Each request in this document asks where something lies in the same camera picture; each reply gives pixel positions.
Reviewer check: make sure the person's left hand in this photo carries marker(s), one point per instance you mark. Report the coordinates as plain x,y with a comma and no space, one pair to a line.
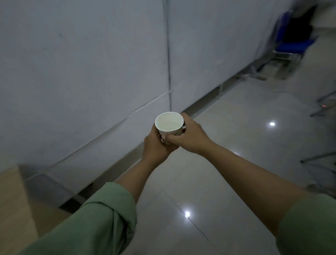
155,149

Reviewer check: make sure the white printed paper cup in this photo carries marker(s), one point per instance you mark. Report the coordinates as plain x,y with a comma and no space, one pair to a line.
169,122

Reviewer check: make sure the blue metal chair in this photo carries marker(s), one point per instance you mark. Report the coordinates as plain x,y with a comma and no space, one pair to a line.
294,46

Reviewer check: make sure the person's green sleeve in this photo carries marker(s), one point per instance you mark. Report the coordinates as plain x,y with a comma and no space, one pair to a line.
309,226
92,226

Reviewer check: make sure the wooden table with end panel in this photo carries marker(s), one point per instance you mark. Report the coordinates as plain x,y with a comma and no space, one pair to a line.
13,205

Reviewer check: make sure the white side panel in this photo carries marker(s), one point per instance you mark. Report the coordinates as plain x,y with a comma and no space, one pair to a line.
47,189

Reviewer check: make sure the person's green left sleeve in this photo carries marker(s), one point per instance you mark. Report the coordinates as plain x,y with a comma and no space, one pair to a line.
92,226

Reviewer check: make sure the person's right forearm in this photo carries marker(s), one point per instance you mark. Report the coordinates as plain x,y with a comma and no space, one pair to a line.
249,181

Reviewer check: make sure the person's left forearm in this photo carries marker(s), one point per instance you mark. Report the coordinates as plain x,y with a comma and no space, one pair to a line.
141,176

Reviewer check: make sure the person's right hand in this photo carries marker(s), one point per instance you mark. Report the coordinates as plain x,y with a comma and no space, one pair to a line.
194,139

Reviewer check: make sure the person's green right sleeve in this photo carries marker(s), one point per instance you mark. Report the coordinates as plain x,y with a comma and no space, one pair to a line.
309,226

